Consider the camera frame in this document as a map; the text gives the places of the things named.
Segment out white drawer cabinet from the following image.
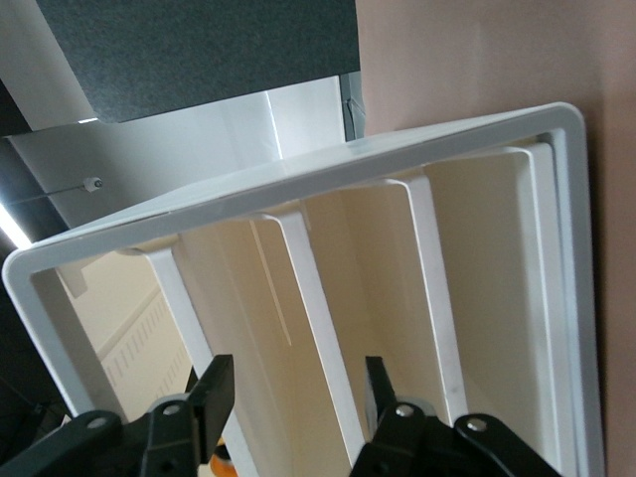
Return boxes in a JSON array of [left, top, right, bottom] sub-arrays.
[[1, 101, 605, 477]]

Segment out dark grey felt panel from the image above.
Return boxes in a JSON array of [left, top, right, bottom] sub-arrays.
[[37, 0, 362, 125]]

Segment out black push button orange cap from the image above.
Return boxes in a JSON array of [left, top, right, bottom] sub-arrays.
[[212, 436, 235, 477]]

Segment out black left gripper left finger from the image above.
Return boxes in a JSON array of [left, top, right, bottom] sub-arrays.
[[0, 353, 235, 477]]

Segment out grey metal post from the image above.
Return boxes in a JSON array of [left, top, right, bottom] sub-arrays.
[[339, 72, 369, 143]]

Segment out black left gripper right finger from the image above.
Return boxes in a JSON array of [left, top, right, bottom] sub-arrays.
[[350, 356, 562, 477]]

